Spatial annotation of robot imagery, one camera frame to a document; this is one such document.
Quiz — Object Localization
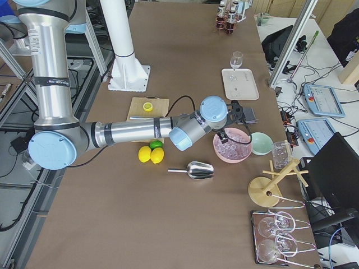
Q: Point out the wooden glass stand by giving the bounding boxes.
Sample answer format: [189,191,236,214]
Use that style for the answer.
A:
[248,141,309,208]

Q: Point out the pink bowl with ice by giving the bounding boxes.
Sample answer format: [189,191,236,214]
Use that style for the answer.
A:
[213,128,252,164]

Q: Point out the lying wine glass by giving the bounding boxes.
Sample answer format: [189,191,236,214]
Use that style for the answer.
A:
[257,233,298,264]
[257,211,296,238]

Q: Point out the wooden cutting board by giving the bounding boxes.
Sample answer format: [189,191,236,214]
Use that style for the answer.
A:
[126,97,169,137]

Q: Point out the green ceramic bowl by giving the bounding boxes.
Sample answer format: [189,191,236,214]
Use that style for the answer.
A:
[251,132,273,156]

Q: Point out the yellow lemon right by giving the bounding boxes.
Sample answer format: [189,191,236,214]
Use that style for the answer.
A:
[150,147,164,164]

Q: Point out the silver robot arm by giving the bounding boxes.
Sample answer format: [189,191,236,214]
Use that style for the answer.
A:
[17,1,245,170]

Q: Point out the far teach pendant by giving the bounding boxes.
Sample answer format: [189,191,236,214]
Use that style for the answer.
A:
[303,84,346,118]

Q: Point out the upright wine glass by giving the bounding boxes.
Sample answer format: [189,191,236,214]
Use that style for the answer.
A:
[229,52,243,81]

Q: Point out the copper wire bottle basket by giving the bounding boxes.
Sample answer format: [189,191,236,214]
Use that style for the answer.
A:
[221,15,237,35]

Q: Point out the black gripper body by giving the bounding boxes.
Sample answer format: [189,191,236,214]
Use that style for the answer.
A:
[224,100,245,127]

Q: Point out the tea bottle rear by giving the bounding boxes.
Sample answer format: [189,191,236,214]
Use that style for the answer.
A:
[215,1,225,30]

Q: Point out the black monitor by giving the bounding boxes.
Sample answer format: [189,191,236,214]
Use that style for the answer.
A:
[306,132,358,219]

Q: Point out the green lime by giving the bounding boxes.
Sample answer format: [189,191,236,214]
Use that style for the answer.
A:
[149,140,163,150]

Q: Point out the white plastic tray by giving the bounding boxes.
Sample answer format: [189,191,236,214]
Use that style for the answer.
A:
[222,68,259,100]

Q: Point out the near teach pendant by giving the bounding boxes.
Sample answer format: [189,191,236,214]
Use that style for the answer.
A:
[297,118,335,155]

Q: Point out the upper lying wine glass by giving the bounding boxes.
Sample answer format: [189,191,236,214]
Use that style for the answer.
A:
[257,211,296,238]

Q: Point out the teach pendant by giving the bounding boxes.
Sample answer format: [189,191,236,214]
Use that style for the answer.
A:
[297,118,335,155]
[303,84,346,118]

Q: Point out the dark grey folded cloth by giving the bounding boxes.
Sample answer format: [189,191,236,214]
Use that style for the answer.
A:
[243,107,257,124]

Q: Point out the yellow lemon left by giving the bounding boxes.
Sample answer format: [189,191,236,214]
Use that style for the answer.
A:
[137,146,152,163]

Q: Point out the white cup rack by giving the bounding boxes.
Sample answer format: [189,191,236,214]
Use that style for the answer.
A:
[224,0,250,22]

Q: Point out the aluminium frame post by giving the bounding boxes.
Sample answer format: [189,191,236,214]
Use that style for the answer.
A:
[268,0,317,89]

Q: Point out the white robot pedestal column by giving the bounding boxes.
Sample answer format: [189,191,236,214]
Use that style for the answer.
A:
[100,0,150,92]

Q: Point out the black glass rack tray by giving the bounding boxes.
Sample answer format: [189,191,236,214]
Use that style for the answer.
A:
[251,211,320,268]

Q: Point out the lower lying wine glass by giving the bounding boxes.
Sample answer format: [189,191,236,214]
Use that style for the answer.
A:
[257,233,298,264]

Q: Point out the steel ice scoop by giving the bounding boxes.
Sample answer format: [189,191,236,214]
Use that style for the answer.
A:
[168,161,214,180]

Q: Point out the half lemon slice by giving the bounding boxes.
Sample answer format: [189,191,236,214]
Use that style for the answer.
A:
[142,102,153,112]

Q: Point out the clear glass tumbler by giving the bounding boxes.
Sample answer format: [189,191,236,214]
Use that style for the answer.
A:
[271,141,291,169]

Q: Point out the tea bottle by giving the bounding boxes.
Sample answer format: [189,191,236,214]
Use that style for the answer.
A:
[225,10,236,34]
[215,1,225,30]

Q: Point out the tea bottle front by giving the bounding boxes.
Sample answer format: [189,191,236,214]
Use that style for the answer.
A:
[225,10,236,34]

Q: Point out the black backpack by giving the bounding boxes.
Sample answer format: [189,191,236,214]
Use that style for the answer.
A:
[261,25,293,63]

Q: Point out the yellow lemon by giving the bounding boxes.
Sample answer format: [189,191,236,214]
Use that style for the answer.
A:
[150,147,164,164]
[137,146,152,163]

